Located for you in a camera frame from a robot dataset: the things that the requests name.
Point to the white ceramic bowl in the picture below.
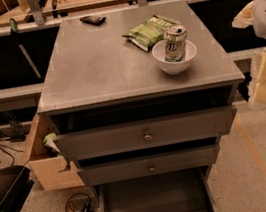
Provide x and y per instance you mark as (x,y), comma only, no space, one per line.
(173,68)

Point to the green chip bag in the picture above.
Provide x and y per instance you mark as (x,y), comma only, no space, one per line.
(148,33)

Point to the grey metal drawer cabinet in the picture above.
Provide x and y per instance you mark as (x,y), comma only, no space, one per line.
(98,79)

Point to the black flat pouch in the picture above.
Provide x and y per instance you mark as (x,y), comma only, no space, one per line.
(93,20)

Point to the grey top drawer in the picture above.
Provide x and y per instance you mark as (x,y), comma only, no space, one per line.
(94,143)

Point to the grey open bottom drawer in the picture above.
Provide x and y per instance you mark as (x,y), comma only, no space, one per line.
(182,191)

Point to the grey middle drawer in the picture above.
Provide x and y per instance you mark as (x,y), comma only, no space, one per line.
(149,165)

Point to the green white item in box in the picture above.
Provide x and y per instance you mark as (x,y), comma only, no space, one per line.
(48,141)

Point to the light wooden side box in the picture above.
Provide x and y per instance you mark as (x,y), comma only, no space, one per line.
(53,172)

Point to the green handled tool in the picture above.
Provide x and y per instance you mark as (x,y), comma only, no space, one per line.
(14,32)

